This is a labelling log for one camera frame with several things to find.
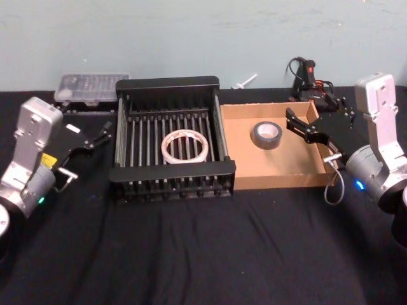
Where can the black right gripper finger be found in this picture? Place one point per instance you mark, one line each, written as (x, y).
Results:
(346, 106)
(310, 133)

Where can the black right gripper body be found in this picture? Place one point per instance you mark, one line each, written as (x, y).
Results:
(341, 133)

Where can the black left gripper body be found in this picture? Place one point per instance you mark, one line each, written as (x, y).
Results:
(71, 139)

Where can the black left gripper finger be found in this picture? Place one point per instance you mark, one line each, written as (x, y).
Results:
(101, 136)
(63, 107)

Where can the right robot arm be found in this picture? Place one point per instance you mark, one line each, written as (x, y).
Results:
(376, 105)

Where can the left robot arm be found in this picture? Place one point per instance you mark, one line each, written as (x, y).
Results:
(35, 127)

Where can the clear plastic case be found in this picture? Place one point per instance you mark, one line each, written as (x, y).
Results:
(92, 85)

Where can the roll of silver tape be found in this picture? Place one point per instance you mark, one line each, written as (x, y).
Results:
(267, 143)

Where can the roll of white tape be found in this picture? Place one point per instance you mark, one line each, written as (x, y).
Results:
(165, 149)

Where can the shallow brown cardboard tray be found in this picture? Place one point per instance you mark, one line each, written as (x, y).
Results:
(254, 168)

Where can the small white plastic piece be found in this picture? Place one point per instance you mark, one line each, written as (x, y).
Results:
(245, 82)

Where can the black rack with steel bars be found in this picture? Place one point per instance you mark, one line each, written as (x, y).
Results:
(168, 85)

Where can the black table cloth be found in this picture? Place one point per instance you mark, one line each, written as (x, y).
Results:
(203, 254)

